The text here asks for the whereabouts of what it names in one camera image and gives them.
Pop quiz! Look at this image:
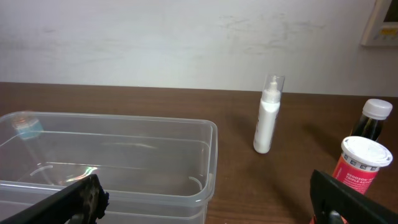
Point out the white wall panel device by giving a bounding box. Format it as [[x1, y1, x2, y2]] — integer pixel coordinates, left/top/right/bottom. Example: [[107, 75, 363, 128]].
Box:
[[360, 0, 397, 47]]

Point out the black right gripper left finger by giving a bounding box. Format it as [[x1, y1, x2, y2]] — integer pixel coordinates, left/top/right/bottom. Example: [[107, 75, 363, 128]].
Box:
[[1, 174, 109, 224]]

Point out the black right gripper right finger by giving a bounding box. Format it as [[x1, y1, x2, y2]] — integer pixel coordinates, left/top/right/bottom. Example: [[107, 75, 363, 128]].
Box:
[[310, 170, 397, 224]]

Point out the white dropper bottle clear cap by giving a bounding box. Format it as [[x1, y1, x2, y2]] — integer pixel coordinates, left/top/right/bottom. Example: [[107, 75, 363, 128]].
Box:
[[253, 75, 285, 154]]

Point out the orange tablet tube white cap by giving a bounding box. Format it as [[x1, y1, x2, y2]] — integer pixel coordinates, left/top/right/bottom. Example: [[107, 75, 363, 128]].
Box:
[[332, 136, 393, 194]]

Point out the dark bottle white cap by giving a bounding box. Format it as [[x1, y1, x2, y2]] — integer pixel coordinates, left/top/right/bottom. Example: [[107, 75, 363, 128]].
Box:
[[350, 98, 393, 141]]

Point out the small jar gold lid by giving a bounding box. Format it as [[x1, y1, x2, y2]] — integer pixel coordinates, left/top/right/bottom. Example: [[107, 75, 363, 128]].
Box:
[[11, 112, 44, 141]]

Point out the clear plastic container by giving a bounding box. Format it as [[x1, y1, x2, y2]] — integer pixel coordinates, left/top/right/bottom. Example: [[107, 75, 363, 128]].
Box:
[[1, 111, 218, 224]]

